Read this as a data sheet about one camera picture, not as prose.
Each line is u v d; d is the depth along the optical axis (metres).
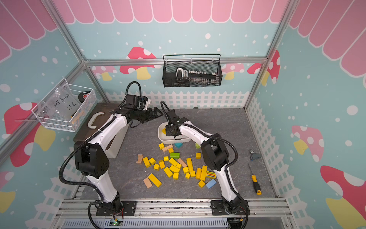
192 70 0.91
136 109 0.75
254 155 0.92
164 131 1.05
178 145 0.97
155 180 0.83
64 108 0.70
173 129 0.70
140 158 0.92
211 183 0.82
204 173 0.85
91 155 0.48
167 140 0.95
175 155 0.92
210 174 0.84
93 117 0.88
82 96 0.81
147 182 0.83
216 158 0.54
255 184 0.81
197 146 0.97
